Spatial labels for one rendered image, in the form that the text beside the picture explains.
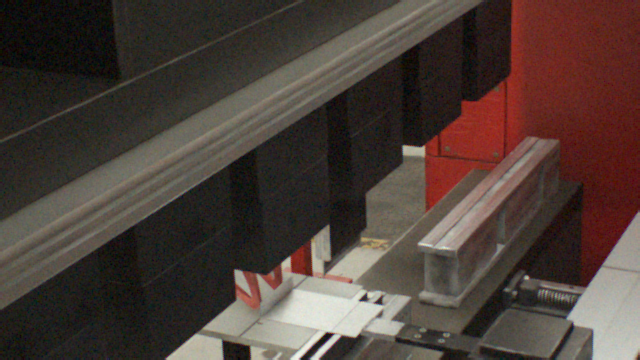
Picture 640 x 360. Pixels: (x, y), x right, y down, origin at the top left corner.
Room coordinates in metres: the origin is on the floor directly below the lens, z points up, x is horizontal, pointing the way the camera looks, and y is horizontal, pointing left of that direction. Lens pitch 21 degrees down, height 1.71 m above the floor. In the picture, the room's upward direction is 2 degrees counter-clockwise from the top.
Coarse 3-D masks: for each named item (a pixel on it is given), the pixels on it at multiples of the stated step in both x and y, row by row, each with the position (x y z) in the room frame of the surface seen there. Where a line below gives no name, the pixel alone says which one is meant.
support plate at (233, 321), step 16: (240, 272) 1.49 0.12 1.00; (272, 272) 1.49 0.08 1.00; (288, 272) 1.49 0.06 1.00; (304, 288) 1.44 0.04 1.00; (320, 288) 1.43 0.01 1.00; (336, 288) 1.43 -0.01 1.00; (352, 288) 1.43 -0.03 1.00; (240, 304) 1.40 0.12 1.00; (224, 320) 1.36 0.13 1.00; (240, 320) 1.36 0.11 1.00; (224, 336) 1.32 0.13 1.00; (256, 336) 1.31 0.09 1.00; (272, 336) 1.31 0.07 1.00; (288, 336) 1.31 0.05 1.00; (304, 336) 1.31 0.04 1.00; (288, 352) 1.28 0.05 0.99
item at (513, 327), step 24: (504, 312) 1.30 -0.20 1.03; (528, 312) 1.28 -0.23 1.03; (384, 336) 1.30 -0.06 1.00; (408, 336) 1.29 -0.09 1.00; (432, 336) 1.29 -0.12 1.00; (456, 336) 1.28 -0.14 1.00; (504, 336) 1.22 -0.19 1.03; (528, 336) 1.22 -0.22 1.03; (552, 336) 1.22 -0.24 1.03; (576, 336) 1.24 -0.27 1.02
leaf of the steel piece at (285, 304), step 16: (288, 288) 1.42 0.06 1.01; (272, 304) 1.38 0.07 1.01; (288, 304) 1.39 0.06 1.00; (304, 304) 1.39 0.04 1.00; (320, 304) 1.39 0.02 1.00; (336, 304) 1.38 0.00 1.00; (352, 304) 1.38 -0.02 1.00; (272, 320) 1.35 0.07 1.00; (288, 320) 1.35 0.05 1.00; (304, 320) 1.34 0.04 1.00; (320, 320) 1.34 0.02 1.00; (336, 320) 1.34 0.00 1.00
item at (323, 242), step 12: (336, 204) 1.32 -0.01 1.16; (348, 204) 1.35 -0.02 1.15; (360, 204) 1.37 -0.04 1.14; (336, 216) 1.32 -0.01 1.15; (348, 216) 1.35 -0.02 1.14; (360, 216) 1.37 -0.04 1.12; (324, 228) 1.30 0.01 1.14; (336, 228) 1.32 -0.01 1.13; (348, 228) 1.34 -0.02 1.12; (360, 228) 1.37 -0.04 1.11; (324, 240) 1.30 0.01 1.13; (336, 240) 1.32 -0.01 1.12; (348, 240) 1.34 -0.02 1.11; (324, 252) 1.30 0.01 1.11; (336, 252) 1.31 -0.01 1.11; (348, 252) 1.36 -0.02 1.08; (324, 264) 1.31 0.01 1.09; (336, 264) 1.33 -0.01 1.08
